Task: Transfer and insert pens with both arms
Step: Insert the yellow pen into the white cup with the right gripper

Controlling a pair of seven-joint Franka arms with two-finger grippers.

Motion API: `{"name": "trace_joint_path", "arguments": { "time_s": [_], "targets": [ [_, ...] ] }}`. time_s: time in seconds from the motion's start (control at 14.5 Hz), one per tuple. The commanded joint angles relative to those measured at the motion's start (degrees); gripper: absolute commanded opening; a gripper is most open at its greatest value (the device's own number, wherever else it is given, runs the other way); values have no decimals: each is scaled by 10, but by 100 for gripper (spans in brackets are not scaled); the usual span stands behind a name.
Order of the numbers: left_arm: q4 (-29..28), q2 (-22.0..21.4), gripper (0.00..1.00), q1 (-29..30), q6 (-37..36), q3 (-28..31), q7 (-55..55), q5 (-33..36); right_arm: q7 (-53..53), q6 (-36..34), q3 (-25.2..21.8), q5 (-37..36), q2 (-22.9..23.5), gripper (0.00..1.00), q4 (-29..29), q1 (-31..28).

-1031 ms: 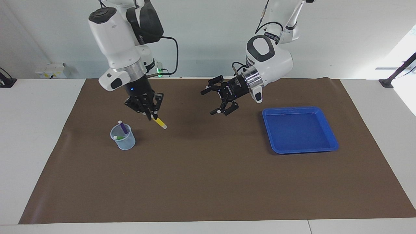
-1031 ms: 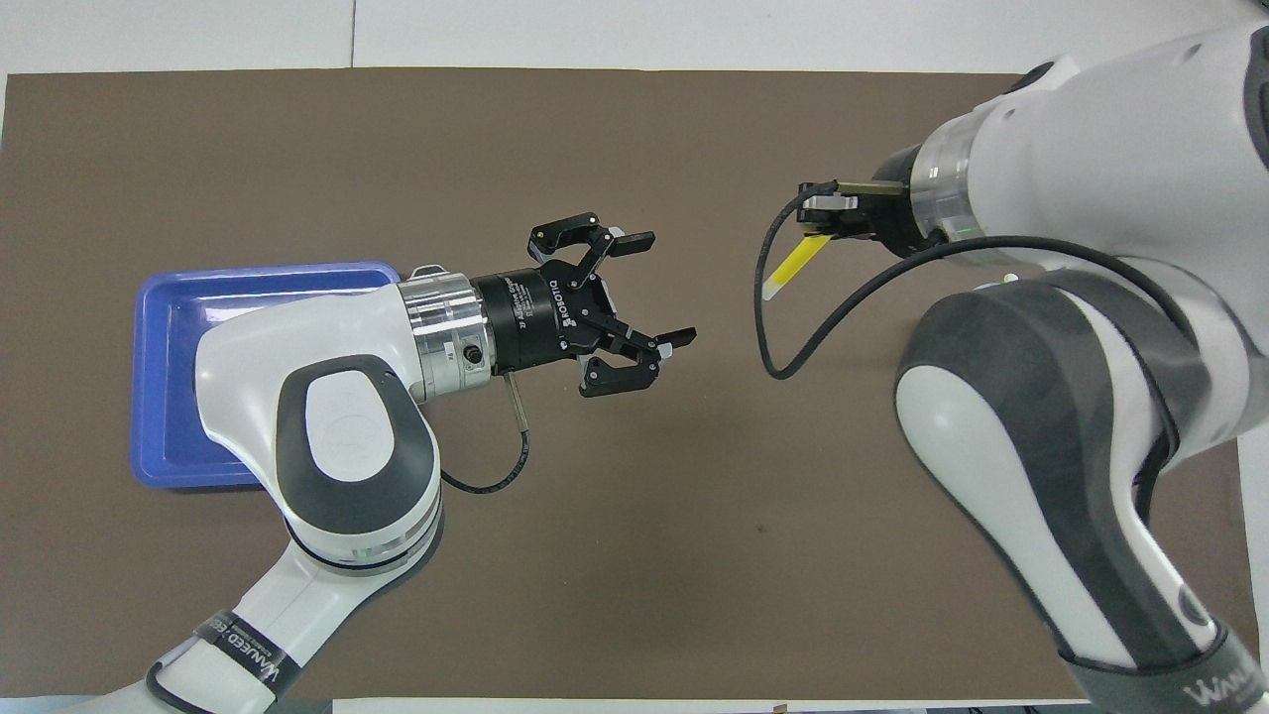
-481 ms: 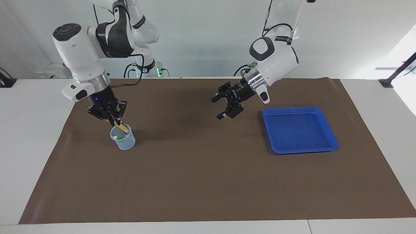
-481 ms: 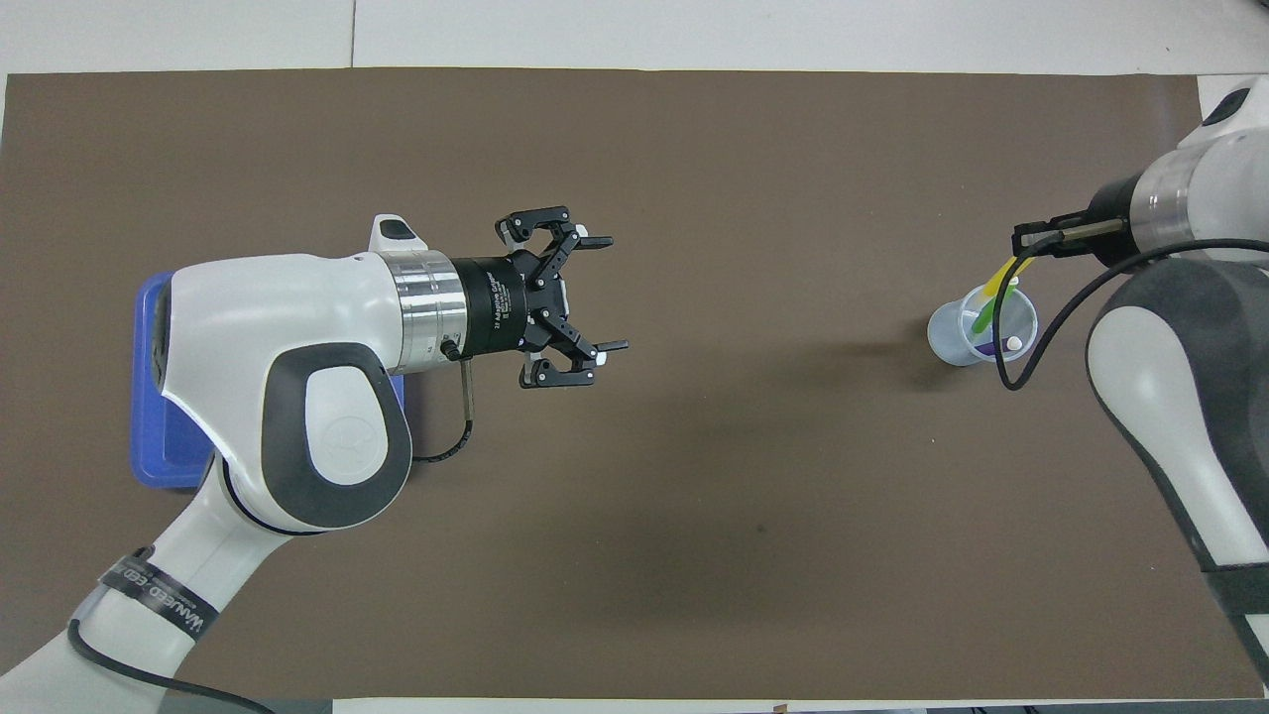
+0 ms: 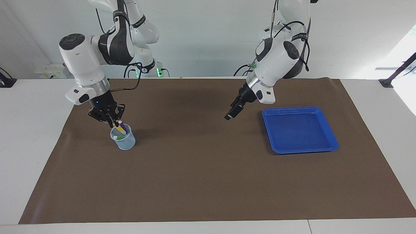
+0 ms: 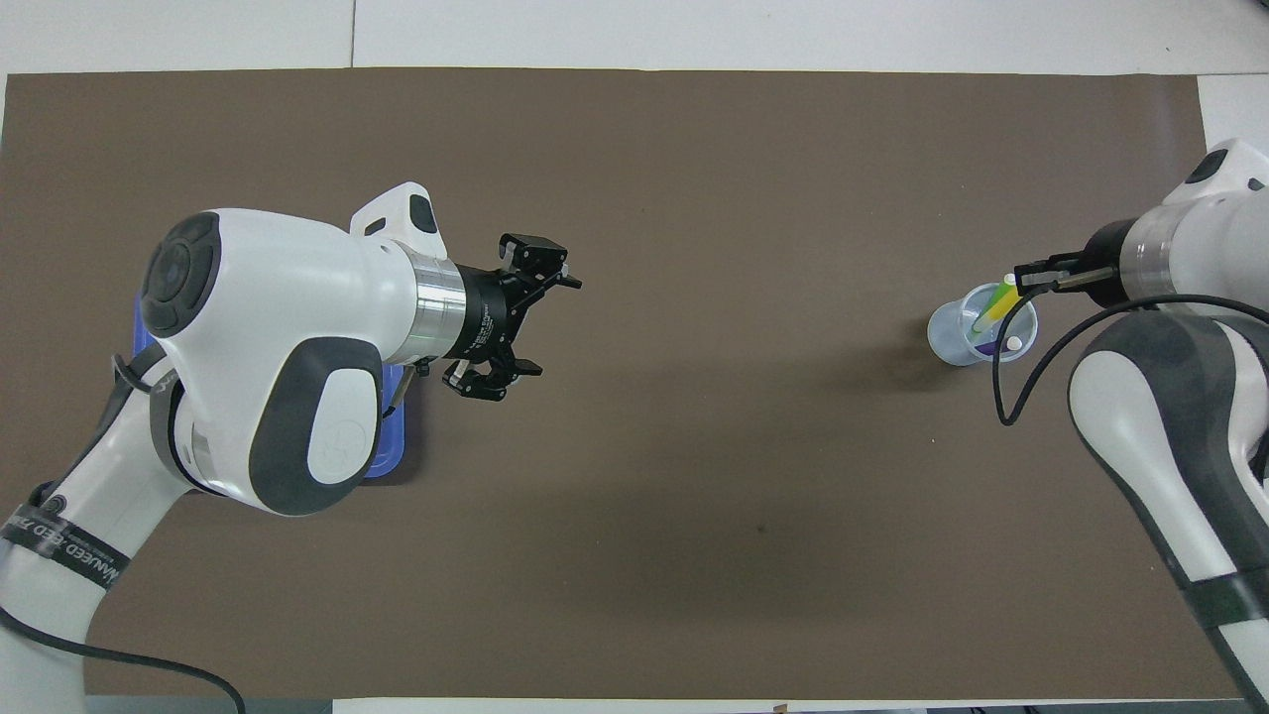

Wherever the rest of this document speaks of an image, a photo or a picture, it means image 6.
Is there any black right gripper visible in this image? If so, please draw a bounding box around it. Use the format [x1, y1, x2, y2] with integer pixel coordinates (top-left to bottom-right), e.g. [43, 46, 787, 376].
[1015, 217, 1137, 304]

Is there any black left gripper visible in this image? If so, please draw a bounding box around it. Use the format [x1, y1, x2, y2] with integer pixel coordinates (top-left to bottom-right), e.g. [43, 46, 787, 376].
[442, 232, 585, 403]

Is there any yellow pen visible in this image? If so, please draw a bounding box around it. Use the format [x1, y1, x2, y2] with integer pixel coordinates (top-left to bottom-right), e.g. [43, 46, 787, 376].
[977, 275, 1020, 333]

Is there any pale blue mesh pen cup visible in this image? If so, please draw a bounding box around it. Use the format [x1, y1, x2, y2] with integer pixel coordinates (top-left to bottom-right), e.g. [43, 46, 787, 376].
[927, 283, 1039, 368]

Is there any blue plastic tray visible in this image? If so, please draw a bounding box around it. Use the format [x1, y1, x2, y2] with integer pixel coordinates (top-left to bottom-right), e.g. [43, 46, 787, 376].
[132, 296, 407, 485]

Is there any brown table mat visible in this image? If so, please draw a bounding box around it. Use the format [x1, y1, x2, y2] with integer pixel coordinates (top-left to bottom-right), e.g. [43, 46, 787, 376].
[0, 67, 1265, 700]

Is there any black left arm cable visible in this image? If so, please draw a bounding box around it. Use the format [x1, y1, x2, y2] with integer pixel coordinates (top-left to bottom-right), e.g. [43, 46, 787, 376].
[0, 362, 409, 714]

